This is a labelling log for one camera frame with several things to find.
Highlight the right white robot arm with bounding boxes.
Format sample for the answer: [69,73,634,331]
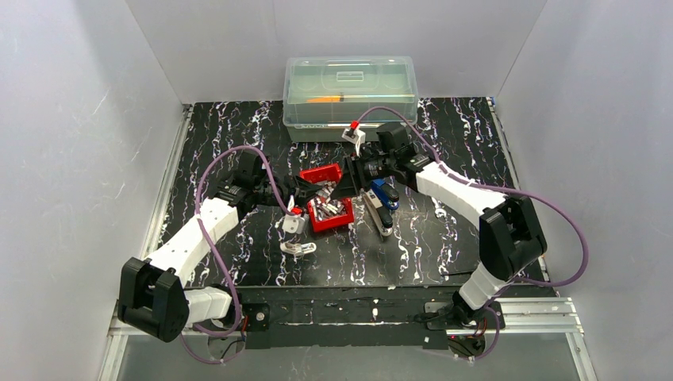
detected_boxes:
[331,122,548,314]

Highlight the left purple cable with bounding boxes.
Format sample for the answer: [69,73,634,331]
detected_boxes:
[179,145,295,366]

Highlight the black silver stapler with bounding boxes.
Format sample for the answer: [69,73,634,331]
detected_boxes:
[363,190,394,237]

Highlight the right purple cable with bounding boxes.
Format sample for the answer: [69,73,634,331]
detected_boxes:
[356,106,590,364]

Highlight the red plastic bin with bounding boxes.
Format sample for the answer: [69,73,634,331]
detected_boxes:
[299,164,354,233]

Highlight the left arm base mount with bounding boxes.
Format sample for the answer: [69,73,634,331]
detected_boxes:
[210,303,271,333]

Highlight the blue stapler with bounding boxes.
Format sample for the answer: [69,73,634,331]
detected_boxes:
[371,179,399,210]

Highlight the clear plastic storage box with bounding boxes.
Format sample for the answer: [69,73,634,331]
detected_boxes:
[283,56,419,143]

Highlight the pile of staple strips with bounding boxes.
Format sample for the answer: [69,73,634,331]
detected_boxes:
[310,181,347,221]

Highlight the orange tool inside box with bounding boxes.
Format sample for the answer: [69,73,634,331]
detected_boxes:
[306,95,344,103]

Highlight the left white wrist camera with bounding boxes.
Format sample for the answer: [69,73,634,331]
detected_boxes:
[282,207,307,234]

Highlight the purple cable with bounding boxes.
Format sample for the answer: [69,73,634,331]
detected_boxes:
[356,106,590,364]
[179,145,295,366]

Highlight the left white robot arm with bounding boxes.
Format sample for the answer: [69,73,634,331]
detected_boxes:
[117,152,320,342]

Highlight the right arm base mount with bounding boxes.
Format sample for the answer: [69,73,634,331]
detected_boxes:
[410,301,506,337]

